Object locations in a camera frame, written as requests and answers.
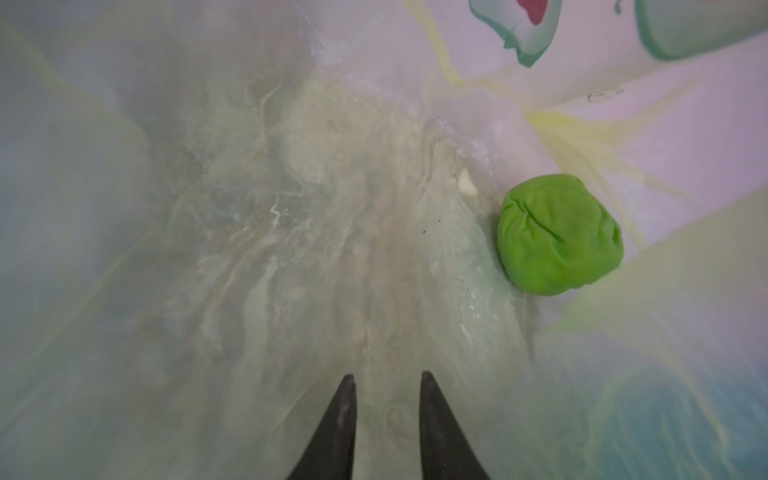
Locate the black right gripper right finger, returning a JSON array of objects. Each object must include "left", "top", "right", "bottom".
[{"left": 419, "top": 371, "right": 489, "bottom": 480}]

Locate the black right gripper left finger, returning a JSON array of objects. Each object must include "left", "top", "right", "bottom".
[{"left": 287, "top": 374, "right": 358, "bottom": 480}]

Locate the yellow-green plastic bag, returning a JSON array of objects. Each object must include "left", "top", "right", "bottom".
[{"left": 1, "top": 1, "right": 767, "bottom": 479}]

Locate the green toy fruit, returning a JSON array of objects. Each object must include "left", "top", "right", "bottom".
[{"left": 496, "top": 174, "right": 624, "bottom": 296}]

